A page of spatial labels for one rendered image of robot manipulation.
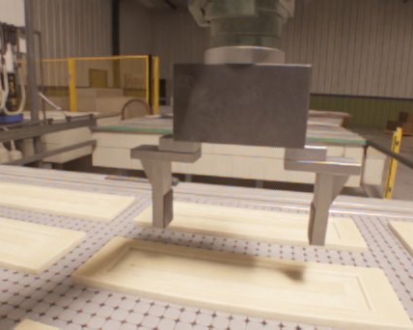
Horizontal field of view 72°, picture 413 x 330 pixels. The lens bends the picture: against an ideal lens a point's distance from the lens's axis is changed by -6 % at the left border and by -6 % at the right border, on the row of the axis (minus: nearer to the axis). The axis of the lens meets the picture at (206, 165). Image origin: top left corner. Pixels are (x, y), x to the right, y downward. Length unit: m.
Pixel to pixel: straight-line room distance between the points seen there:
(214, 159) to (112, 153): 1.41
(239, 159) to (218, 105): 3.21
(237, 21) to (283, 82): 0.12
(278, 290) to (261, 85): 0.39
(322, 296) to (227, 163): 3.17
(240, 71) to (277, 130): 0.11
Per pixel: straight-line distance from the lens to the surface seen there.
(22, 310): 0.67
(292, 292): 0.65
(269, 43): 0.52
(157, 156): 0.58
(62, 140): 4.73
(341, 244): 0.86
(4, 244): 0.90
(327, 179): 0.56
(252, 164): 3.70
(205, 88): 0.50
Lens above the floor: 1.26
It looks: 13 degrees down
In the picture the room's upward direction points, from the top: 1 degrees clockwise
